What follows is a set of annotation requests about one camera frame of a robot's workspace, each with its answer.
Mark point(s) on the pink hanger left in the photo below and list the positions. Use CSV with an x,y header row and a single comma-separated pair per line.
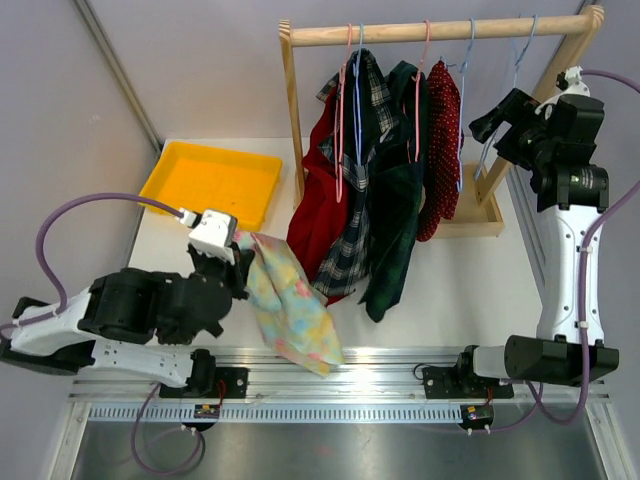
x,y
339,121

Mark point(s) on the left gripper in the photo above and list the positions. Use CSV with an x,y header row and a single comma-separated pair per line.
x,y
242,259

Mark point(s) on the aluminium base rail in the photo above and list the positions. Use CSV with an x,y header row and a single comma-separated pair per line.
x,y
375,385

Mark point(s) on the blue hanger with dotted skirt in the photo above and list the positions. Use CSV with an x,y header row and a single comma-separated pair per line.
x,y
464,100

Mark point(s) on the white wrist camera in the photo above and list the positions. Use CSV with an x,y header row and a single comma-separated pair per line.
x,y
568,82
212,233

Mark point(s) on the yellow plastic tray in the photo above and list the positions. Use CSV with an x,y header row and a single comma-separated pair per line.
x,y
199,177

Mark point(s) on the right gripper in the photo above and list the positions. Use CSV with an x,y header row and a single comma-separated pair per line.
x,y
518,109

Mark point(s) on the pastel floral skirt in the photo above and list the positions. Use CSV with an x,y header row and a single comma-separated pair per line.
x,y
291,314

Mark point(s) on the wooden clothes rack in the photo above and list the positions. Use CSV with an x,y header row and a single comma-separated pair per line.
x,y
473,212

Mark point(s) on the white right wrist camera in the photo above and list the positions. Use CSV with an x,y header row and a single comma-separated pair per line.
x,y
568,82

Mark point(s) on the navy white plaid skirt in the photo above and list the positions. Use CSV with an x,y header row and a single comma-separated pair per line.
x,y
347,262

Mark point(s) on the dark green plaid skirt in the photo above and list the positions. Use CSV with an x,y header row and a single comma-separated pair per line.
x,y
396,189

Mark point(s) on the red polka dot skirt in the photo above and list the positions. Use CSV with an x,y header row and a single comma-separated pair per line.
x,y
441,170

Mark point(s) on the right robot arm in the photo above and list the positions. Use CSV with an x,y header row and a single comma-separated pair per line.
x,y
555,141

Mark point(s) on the blue hanger with plaid skirt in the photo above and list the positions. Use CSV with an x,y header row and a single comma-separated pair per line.
x,y
356,95

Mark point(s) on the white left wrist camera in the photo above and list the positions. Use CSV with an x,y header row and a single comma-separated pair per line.
x,y
212,233

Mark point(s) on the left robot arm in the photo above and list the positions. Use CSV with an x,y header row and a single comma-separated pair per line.
x,y
110,324

